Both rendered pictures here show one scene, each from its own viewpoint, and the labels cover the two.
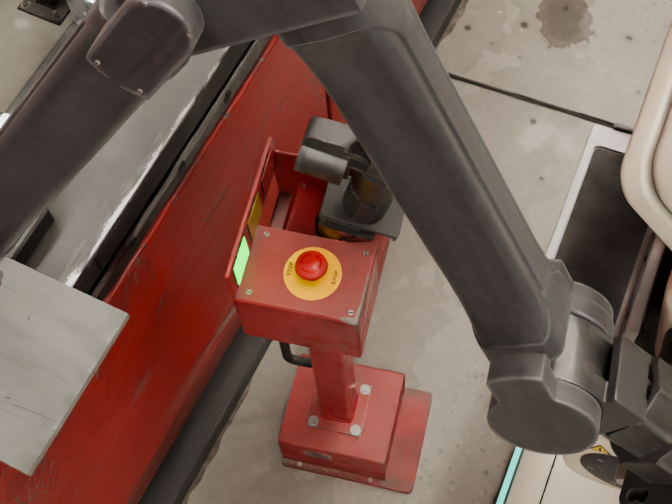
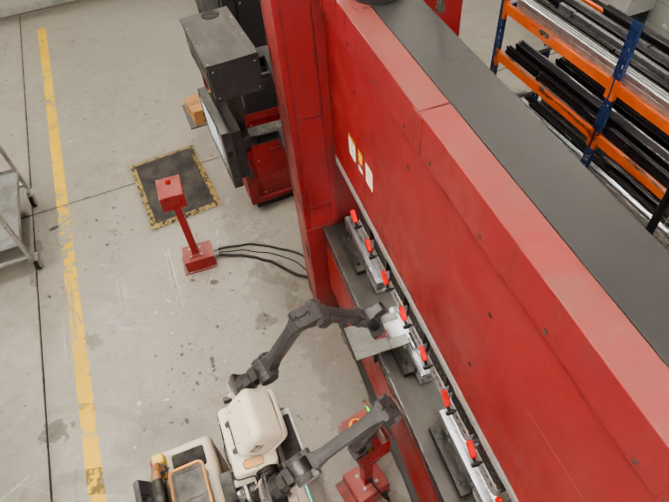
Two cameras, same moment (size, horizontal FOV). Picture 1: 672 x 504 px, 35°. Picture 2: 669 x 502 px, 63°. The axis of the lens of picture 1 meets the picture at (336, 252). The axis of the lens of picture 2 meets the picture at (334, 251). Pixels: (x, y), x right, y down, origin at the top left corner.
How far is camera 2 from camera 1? 189 cm
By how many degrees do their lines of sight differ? 61
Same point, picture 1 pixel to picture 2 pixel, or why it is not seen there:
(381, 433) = (350, 482)
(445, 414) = not seen: outside the picture
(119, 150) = (410, 400)
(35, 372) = (359, 340)
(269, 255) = not seen: hidden behind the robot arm
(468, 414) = not seen: outside the picture
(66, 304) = (367, 352)
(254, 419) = (388, 465)
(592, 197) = (296, 444)
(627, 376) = (252, 373)
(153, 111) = (414, 414)
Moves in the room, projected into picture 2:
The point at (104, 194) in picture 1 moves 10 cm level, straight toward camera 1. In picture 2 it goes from (401, 389) to (380, 384)
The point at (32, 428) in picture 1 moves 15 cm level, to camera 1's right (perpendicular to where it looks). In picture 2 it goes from (350, 333) to (331, 356)
